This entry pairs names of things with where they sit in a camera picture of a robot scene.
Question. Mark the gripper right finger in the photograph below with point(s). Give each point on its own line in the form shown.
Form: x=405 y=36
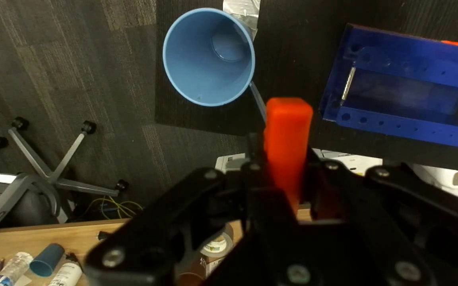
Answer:
x=404 y=206

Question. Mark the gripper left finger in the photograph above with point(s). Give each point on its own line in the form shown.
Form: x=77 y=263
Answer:
x=161 y=214

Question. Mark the small teal cup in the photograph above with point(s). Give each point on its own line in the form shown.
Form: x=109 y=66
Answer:
x=48 y=260

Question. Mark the blue plastic cup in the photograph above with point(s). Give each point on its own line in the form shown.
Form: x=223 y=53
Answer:
x=201 y=59

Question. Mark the white appliance with buttons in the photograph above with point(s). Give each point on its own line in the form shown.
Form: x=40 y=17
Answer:
x=451 y=174

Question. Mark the roll of tape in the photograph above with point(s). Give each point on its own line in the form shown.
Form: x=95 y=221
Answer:
x=218 y=245

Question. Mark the brown cardboard box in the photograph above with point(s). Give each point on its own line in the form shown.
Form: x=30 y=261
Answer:
x=197 y=272

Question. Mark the white tube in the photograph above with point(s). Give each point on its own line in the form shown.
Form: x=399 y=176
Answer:
x=66 y=275

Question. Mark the wooden desk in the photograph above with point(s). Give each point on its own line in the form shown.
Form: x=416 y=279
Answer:
x=34 y=238

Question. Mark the grey office chair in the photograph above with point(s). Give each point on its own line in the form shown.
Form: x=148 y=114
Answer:
x=34 y=167

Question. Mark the blue acrylic rack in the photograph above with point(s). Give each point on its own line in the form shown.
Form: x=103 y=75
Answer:
x=396 y=63

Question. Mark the clear water bottle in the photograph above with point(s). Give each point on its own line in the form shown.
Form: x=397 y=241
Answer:
x=12 y=270

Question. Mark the silver tape patch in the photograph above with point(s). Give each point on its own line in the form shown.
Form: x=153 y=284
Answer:
x=243 y=12

